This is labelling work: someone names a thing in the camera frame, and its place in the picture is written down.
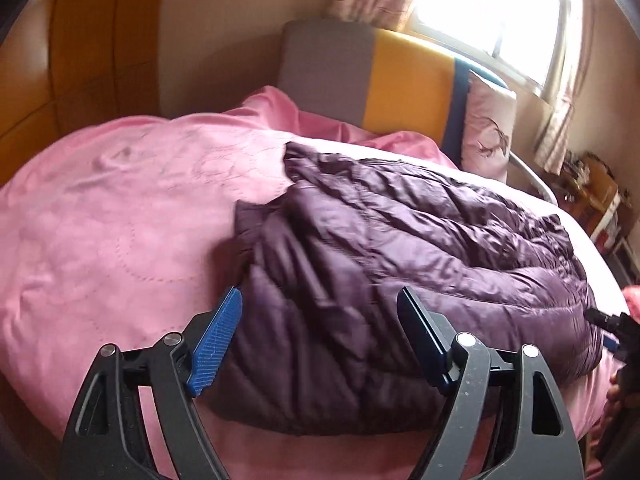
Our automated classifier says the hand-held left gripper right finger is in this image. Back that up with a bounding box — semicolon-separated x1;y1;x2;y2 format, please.
396;286;586;480

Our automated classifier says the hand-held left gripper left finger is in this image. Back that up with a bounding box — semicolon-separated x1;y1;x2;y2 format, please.
59;286;244;480

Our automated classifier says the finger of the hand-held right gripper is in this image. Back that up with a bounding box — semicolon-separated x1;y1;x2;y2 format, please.
586;308;635;362

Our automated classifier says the purple puffer jacket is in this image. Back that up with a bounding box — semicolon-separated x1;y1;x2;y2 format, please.
210;141;608;436

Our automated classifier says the person's right hand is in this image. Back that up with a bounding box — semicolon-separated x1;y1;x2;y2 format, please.
606;367;628;413

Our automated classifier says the cluttered wooden desk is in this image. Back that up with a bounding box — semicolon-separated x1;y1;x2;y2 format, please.
555;150;633;261

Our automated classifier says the pink blanket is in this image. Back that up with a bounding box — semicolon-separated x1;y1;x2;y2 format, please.
0;85;631;480

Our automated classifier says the deer print pillow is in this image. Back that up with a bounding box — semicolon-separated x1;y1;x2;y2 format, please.
460;71;517;183

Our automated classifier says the grey yellow blue headboard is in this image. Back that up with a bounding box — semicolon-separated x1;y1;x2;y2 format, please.
277;19;506;171

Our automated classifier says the wooden wardrobe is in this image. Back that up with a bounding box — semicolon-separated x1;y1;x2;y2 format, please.
0;0;166;186

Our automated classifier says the window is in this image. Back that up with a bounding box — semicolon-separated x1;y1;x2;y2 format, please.
400;0;581;96

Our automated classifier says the grey metal bed rail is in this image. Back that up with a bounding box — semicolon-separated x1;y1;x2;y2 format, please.
507;152;558;206

